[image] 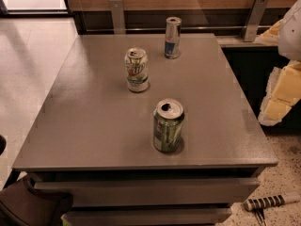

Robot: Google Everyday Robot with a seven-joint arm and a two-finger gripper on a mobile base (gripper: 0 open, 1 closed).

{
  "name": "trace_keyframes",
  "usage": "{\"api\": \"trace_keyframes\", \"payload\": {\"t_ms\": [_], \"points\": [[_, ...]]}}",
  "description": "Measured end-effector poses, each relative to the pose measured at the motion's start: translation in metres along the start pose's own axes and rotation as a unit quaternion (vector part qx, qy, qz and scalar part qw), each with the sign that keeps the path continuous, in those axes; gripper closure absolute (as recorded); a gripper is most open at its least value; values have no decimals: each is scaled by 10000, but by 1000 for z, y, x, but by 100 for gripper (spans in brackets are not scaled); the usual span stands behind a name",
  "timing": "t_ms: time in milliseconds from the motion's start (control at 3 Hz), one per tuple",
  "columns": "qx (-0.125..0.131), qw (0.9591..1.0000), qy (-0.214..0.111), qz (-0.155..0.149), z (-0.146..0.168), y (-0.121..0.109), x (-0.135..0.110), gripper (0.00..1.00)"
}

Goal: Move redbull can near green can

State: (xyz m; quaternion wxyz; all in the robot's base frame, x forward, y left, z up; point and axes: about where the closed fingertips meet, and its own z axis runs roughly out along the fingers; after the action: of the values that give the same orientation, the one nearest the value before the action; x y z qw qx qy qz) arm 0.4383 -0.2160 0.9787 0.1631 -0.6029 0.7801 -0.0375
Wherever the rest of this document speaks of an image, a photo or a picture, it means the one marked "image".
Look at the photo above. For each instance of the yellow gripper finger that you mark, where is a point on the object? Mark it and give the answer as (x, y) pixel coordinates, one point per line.
(270, 36)
(283, 92)

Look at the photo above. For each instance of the silver blue redbull can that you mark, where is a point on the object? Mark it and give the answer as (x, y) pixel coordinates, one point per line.
(173, 34)

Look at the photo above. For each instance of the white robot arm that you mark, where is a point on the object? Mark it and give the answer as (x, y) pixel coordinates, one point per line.
(289, 35)

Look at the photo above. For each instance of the dark green soda can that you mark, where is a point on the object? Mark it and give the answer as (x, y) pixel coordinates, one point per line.
(168, 118)

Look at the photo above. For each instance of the white green 7up can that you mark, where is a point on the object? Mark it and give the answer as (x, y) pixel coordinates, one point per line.
(136, 64)

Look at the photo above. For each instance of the lower grey drawer front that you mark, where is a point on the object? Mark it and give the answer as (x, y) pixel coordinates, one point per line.
(149, 217)

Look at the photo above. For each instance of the grey drawer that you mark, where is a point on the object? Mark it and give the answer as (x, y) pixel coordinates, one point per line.
(155, 192)
(149, 217)

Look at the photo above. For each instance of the upper grey drawer front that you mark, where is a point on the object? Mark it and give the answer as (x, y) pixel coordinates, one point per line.
(155, 192)

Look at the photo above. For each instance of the dark brown chair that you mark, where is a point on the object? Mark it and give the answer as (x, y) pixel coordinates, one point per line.
(22, 205)

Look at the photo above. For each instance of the right metal wall bracket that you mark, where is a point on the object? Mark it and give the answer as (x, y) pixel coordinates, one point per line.
(253, 20)

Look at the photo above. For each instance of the metal wall bracket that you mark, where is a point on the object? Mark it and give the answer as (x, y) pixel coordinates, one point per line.
(117, 14)
(253, 20)

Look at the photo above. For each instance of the left metal wall bracket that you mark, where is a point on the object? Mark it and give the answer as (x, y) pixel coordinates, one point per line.
(117, 14)

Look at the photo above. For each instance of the horizontal metal rail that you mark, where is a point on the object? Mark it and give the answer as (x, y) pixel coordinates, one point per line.
(196, 29)

